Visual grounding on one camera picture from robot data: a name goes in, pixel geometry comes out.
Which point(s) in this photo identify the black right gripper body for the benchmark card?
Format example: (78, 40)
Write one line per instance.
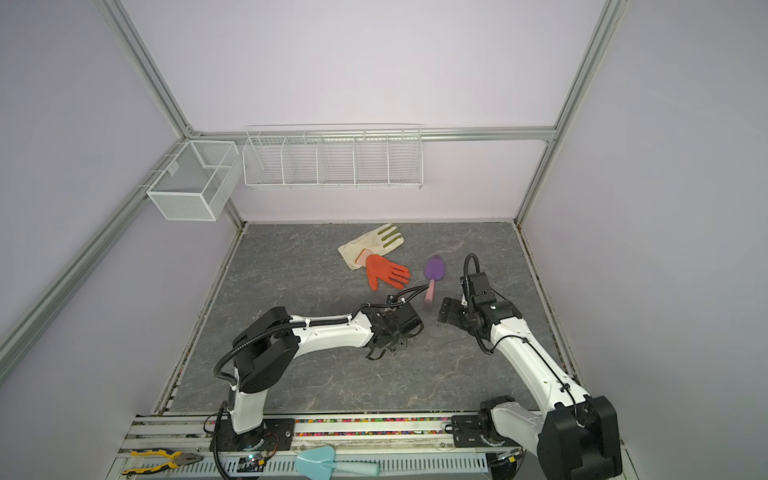
(458, 313)

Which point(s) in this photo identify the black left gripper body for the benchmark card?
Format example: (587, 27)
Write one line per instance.
(400, 342)

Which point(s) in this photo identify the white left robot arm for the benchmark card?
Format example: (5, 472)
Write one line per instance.
(261, 354)

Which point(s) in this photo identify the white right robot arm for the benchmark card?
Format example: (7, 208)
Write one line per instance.
(573, 434)

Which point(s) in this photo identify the red rubber glove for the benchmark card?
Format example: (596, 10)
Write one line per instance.
(380, 269)

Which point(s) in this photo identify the cream glove green stripes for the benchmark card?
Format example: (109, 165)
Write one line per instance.
(379, 241)

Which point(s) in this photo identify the teal plastic trowel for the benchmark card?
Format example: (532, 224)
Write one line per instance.
(320, 463)

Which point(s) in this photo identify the small white mesh basket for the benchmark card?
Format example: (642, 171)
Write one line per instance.
(198, 181)

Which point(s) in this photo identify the purple trowel pink handle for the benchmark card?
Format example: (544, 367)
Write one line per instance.
(434, 271)

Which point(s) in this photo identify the long white wire basket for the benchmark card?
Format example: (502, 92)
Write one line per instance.
(363, 155)

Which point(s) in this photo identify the yellow handled pliers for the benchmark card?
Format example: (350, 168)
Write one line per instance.
(167, 460)

